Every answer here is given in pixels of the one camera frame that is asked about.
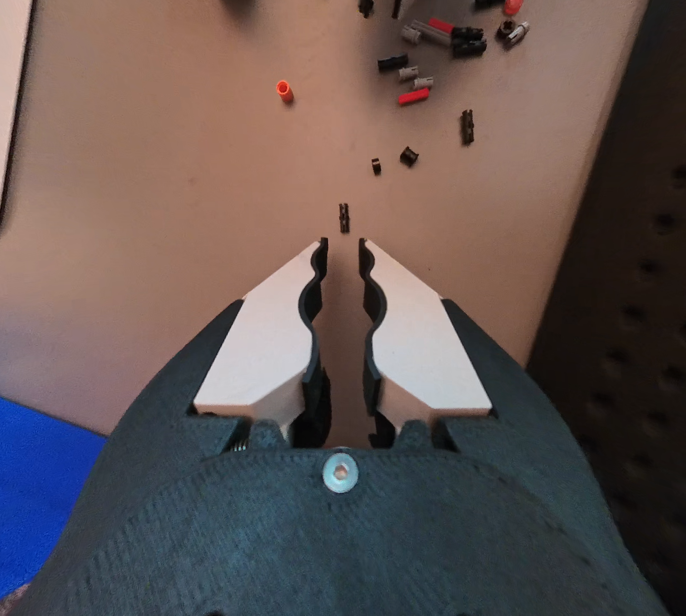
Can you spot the red round tile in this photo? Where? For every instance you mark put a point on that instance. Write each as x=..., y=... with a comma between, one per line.
x=513, y=3

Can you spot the long grey axle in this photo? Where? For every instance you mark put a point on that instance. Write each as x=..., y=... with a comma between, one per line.
x=431, y=33

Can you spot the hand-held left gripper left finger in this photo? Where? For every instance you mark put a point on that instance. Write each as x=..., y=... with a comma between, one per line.
x=257, y=358

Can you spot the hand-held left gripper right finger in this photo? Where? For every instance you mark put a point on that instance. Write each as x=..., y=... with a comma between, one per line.
x=429, y=358

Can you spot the group of black connector pins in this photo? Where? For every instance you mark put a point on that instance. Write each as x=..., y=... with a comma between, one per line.
x=469, y=40

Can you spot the white book stand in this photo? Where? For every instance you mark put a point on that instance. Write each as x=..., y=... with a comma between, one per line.
x=16, y=37

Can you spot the blue plastic bin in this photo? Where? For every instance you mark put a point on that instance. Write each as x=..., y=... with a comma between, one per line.
x=37, y=466

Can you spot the black studded mat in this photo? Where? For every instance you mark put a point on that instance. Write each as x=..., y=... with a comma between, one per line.
x=632, y=251

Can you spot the long red axle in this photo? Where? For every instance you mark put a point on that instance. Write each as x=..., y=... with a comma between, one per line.
x=441, y=25

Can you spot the small orange bush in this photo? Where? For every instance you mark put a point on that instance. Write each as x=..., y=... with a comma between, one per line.
x=285, y=91

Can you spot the short red axle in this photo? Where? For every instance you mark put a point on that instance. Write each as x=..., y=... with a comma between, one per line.
x=413, y=97

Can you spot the light grey pin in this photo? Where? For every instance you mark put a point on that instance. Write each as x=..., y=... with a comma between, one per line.
x=407, y=73
x=411, y=33
x=423, y=83

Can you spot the small black connector pin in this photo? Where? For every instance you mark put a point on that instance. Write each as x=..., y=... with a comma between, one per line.
x=344, y=218

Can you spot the grey connector piece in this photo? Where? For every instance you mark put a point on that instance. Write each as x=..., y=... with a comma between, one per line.
x=521, y=30

